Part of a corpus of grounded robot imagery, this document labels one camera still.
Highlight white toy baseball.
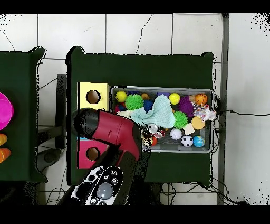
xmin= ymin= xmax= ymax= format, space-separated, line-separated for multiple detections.
xmin=170 ymin=128 xmax=183 ymax=141

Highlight yellow smiley foam ball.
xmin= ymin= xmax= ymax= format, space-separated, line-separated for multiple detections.
xmin=114 ymin=91 xmax=128 ymax=104

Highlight purple spiky rubber ball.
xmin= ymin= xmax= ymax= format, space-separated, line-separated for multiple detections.
xmin=178 ymin=96 xmax=195 ymax=118

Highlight peach foam ball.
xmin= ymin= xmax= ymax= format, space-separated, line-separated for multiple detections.
xmin=191 ymin=116 xmax=206 ymax=130

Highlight green spiky rubber ball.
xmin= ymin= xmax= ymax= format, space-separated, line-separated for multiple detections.
xmin=173 ymin=110 xmax=188 ymax=129
xmin=124 ymin=94 xmax=144 ymax=111

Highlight yellow tennis ball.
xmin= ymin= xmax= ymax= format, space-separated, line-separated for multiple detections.
xmin=168 ymin=92 xmax=181 ymax=105

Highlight mint green waffle cloth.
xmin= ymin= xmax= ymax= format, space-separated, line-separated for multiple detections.
xmin=129 ymin=94 xmax=177 ymax=129

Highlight grey metal rail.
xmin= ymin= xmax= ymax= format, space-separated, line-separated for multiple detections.
xmin=217 ymin=13 xmax=230 ymax=206

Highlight wooden box with three holes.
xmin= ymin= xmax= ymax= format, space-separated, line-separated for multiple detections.
xmin=76 ymin=81 xmax=111 ymax=170

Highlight orange toy basketball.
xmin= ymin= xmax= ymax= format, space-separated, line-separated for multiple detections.
xmin=194 ymin=93 xmax=208 ymax=105

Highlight silver wire mesh bin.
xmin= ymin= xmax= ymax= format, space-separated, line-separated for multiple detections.
xmin=109 ymin=85 xmax=214 ymax=154

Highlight black and white soccer ball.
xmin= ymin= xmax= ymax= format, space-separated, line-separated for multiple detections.
xmin=181 ymin=135 xmax=194 ymax=148

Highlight black upright panel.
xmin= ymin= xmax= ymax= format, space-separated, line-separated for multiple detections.
xmin=55 ymin=73 xmax=68 ymax=150

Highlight globe print foam ball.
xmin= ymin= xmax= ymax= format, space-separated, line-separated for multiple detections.
xmin=192 ymin=135 xmax=205 ymax=148

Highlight black power cable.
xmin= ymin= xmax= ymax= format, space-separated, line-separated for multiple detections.
xmin=215 ymin=109 xmax=270 ymax=116

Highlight pink plastic bowl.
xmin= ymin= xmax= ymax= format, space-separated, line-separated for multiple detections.
xmin=0 ymin=92 xmax=15 ymax=131

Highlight plain wooden cube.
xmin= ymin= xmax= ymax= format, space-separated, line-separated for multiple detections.
xmin=182 ymin=123 xmax=196 ymax=135

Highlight dark green table cloth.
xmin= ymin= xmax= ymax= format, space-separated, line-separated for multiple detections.
xmin=66 ymin=45 xmax=215 ymax=186
xmin=0 ymin=46 xmax=48 ymax=183

